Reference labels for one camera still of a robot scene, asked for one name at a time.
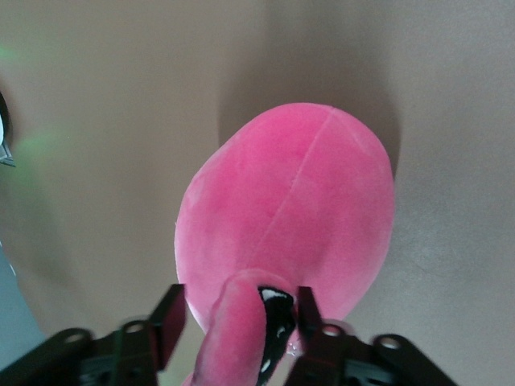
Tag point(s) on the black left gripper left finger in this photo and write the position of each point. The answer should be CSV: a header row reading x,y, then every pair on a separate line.
x,y
120,354

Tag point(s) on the hot pink round plush toy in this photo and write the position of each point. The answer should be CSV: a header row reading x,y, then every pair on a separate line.
x,y
289,193

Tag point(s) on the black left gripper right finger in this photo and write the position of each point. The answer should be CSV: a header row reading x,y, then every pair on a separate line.
x,y
350,358

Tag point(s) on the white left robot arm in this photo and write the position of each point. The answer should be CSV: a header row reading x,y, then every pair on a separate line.
x,y
5,132

